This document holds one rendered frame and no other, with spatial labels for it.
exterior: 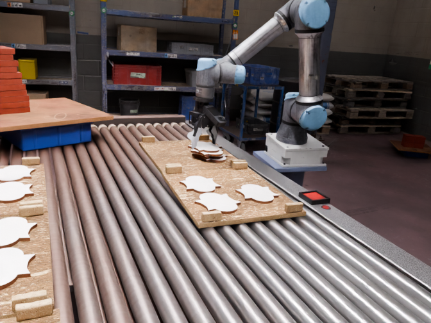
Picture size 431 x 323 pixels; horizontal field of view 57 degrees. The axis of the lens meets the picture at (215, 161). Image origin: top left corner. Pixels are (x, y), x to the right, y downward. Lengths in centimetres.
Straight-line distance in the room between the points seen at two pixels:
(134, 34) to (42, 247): 485
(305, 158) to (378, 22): 616
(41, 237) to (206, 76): 86
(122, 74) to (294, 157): 409
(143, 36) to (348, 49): 368
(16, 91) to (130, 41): 389
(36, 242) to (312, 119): 117
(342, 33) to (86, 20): 419
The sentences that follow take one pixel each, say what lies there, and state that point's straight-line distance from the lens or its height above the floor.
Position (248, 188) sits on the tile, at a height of 95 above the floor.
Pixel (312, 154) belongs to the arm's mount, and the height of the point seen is 93.
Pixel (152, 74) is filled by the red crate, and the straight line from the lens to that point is 570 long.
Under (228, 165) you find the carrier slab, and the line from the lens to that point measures 158.
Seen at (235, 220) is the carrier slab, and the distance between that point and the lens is 114.
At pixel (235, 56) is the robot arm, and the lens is 172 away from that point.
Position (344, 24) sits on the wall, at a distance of 751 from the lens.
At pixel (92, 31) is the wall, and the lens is 627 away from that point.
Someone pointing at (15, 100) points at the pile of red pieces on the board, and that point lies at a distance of 192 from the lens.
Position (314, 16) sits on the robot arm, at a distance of 164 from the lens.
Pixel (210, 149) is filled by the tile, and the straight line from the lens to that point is 160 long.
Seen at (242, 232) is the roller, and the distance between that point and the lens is 113.
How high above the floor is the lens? 144
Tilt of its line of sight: 18 degrees down
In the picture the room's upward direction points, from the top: 4 degrees clockwise
